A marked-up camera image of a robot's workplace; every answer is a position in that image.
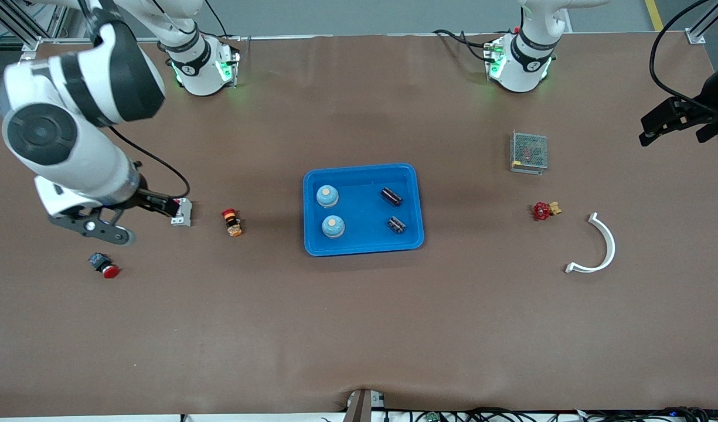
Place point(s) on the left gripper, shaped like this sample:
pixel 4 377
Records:
pixel 705 103

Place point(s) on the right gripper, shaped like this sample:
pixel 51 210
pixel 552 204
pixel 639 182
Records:
pixel 140 200

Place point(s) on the blue service bell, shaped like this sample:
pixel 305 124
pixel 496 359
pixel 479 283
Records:
pixel 327 196
pixel 333 226

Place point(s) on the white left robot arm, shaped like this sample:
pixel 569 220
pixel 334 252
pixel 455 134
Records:
pixel 520 73

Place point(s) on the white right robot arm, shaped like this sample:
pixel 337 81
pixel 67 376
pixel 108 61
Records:
pixel 71 158

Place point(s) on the blue plastic tray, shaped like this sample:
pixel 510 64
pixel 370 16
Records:
pixel 361 240

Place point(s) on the red yellow emergency button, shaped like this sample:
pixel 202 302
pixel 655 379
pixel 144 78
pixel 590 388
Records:
pixel 232 223

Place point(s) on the red mushroom push button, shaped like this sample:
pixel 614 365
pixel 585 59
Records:
pixel 104 265

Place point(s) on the metal mesh power supply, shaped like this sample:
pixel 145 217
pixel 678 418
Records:
pixel 528 152

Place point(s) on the brass valve red handwheel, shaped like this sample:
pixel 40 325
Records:
pixel 541 211

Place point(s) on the brown table mat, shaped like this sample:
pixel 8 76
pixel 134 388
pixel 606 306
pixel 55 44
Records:
pixel 358 322

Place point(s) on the white circuit breaker red switch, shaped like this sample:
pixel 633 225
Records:
pixel 186 215

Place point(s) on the aluminium frame post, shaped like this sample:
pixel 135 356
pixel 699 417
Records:
pixel 13 29
pixel 696 36

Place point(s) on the white curved plastic bracket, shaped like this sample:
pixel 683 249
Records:
pixel 612 243

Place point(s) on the aluminium table edge rail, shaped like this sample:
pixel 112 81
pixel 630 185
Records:
pixel 364 36

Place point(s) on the grey metal bracket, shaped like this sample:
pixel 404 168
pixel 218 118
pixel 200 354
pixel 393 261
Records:
pixel 363 404

